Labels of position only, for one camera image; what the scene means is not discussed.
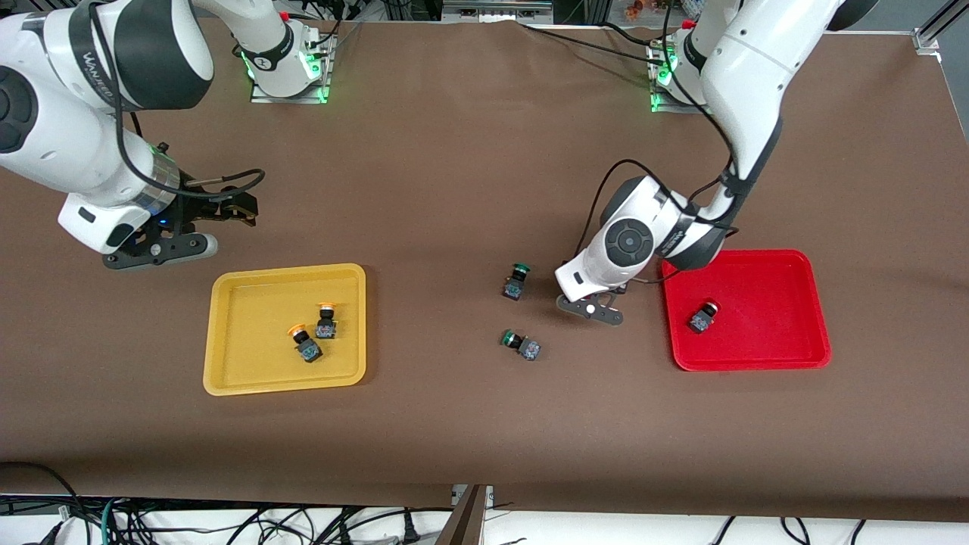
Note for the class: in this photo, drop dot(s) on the red mushroom push button switch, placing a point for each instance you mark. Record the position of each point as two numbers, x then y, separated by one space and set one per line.
699 323

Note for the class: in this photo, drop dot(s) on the red plastic tray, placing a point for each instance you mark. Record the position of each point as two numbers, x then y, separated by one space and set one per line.
764 341

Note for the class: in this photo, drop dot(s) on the yellow push button switch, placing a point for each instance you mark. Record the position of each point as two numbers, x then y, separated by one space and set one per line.
309 353
326 329

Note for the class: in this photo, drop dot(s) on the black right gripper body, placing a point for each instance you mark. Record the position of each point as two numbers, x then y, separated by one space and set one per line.
198 213

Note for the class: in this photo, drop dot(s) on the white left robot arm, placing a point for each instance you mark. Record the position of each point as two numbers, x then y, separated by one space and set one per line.
749 68

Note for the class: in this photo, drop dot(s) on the aluminium right arm base plate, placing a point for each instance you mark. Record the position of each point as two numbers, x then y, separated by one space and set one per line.
303 97

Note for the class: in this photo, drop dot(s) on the brown table support beam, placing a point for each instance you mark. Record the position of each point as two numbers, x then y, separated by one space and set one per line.
465 522

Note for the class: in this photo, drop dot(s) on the green push button switch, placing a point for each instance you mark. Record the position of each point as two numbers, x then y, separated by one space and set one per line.
515 288
528 349

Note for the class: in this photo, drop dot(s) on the aluminium left arm base plate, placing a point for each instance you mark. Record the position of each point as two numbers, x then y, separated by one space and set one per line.
685 110

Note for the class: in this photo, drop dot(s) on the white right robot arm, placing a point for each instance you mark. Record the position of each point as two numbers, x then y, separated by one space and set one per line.
76 144

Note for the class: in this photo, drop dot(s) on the brown table cover sheet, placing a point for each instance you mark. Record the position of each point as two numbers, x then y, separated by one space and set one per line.
484 424

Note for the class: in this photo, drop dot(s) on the yellow plastic tray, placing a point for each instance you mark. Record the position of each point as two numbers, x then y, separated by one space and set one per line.
242 363

